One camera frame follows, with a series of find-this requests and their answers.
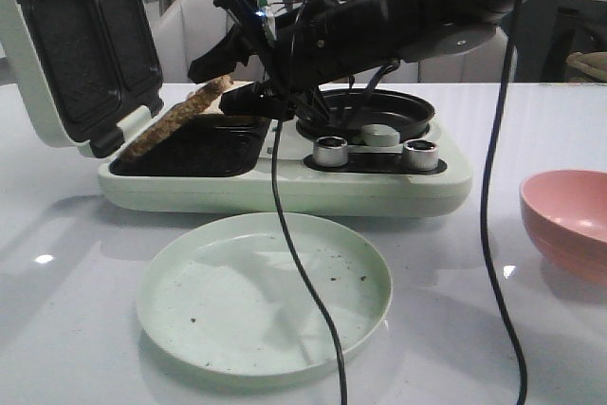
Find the left silver control knob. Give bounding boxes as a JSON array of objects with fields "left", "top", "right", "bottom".
[{"left": 312, "top": 136, "right": 349, "bottom": 168}]

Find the grey upholstered chair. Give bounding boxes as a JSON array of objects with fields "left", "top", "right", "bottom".
[
  {"left": 403, "top": 28, "right": 508, "bottom": 83},
  {"left": 152, "top": 0, "right": 285, "bottom": 85}
]

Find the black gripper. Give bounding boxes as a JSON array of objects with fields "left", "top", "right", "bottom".
[{"left": 187, "top": 0, "right": 427, "bottom": 120}]

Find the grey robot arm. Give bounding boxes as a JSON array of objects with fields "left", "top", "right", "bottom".
[{"left": 188, "top": 0, "right": 525, "bottom": 122}]

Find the breakfast maker hinged lid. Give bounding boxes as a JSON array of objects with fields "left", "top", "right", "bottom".
[{"left": 1, "top": 0, "right": 163, "bottom": 158}]

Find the pink plastic bowl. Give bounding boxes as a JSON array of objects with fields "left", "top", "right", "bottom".
[{"left": 519, "top": 170, "right": 606, "bottom": 286}]

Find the right silver control knob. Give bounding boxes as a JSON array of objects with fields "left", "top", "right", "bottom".
[{"left": 401, "top": 139, "right": 439, "bottom": 172}]

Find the right grey upholstered chair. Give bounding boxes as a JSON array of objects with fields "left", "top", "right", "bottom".
[{"left": 403, "top": 28, "right": 508, "bottom": 83}]

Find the thick black cable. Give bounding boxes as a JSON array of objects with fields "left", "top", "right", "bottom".
[{"left": 479, "top": 0, "right": 529, "bottom": 405}]

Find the mint green breakfast maker base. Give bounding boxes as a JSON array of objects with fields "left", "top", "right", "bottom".
[{"left": 98, "top": 113, "right": 472, "bottom": 217}]

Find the thin black cable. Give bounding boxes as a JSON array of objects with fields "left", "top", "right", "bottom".
[{"left": 270, "top": 118, "right": 350, "bottom": 405}]

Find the white bread slice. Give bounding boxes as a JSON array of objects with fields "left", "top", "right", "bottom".
[{"left": 120, "top": 75, "right": 256, "bottom": 162}]

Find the mint green round plate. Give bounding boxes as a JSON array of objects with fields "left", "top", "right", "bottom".
[{"left": 137, "top": 212, "right": 392, "bottom": 387}]

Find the silver control knob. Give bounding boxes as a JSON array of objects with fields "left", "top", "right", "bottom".
[
  {"left": 401, "top": 139, "right": 439, "bottom": 172},
  {"left": 312, "top": 136, "right": 349, "bottom": 168}
]

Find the round black frying pan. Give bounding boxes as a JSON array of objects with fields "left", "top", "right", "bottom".
[{"left": 296, "top": 88, "right": 435, "bottom": 145}]

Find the left grey upholstered chair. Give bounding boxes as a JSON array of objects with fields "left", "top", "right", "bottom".
[{"left": 152, "top": 0, "right": 285, "bottom": 85}]

